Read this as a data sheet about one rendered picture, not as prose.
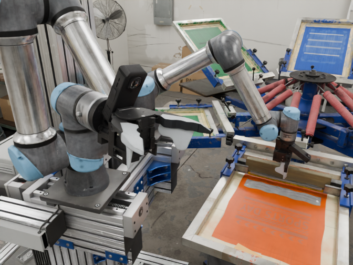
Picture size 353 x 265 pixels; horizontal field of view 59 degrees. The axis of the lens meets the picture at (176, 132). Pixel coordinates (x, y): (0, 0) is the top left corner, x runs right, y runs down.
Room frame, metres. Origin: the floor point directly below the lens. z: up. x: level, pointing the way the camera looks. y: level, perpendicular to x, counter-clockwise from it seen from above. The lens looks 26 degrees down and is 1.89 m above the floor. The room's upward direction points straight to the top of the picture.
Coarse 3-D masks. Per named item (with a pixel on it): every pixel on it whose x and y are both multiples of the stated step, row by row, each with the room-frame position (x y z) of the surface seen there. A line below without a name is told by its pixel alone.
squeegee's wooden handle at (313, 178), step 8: (248, 160) 1.40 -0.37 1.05; (256, 160) 1.39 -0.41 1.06; (264, 160) 1.39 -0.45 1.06; (248, 168) 1.40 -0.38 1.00; (256, 168) 1.38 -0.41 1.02; (264, 168) 1.37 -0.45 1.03; (272, 168) 1.35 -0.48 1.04; (288, 168) 1.32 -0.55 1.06; (296, 168) 1.31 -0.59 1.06; (280, 176) 1.33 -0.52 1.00; (288, 176) 1.31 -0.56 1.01; (296, 176) 1.30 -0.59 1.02; (304, 176) 1.28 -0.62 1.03; (312, 176) 1.27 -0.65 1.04; (320, 176) 1.25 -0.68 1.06; (328, 176) 1.24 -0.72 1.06; (312, 184) 1.26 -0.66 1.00; (320, 184) 1.25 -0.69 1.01; (328, 184) 1.23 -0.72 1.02
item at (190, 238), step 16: (272, 160) 1.51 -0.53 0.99; (224, 176) 1.35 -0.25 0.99; (336, 176) 1.36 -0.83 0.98; (208, 208) 1.10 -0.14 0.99; (192, 224) 1.00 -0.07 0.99; (192, 240) 0.91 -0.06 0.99; (208, 240) 0.91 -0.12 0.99; (336, 240) 0.94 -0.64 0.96; (224, 256) 0.85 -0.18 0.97; (240, 256) 0.83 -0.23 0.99; (256, 256) 0.83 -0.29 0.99; (336, 256) 0.85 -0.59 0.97
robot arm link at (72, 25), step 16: (64, 0) 0.84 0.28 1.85; (64, 16) 0.82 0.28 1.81; (80, 16) 0.85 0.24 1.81; (64, 32) 0.82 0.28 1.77; (80, 32) 0.81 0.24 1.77; (80, 48) 0.79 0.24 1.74; (96, 48) 0.80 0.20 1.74; (80, 64) 0.78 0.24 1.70; (96, 64) 0.77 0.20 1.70; (96, 80) 0.75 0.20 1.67; (112, 80) 0.75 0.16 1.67
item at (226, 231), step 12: (264, 180) 1.36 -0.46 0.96; (240, 192) 1.26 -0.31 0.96; (252, 192) 1.26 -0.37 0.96; (264, 192) 1.26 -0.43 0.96; (228, 204) 1.17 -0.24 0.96; (240, 204) 1.17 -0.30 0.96; (228, 216) 1.09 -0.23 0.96; (216, 228) 1.01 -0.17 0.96; (228, 228) 1.01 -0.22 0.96; (240, 228) 1.01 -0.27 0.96; (228, 240) 0.94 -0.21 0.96; (240, 240) 0.94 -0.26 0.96; (252, 240) 0.94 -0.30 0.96; (264, 240) 0.94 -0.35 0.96
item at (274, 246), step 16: (304, 192) 1.26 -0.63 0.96; (320, 192) 1.26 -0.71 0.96; (304, 208) 1.14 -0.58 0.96; (320, 208) 1.14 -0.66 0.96; (320, 224) 1.04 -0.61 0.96; (272, 240) 0.94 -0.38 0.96; (288, 240) 0.94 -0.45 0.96; (320, 240) 0.94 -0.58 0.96; (272, 256) 0.86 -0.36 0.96; (288, 256) 0.86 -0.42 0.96; (304, 256) 0.86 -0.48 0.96; (320, 256) 0.86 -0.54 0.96
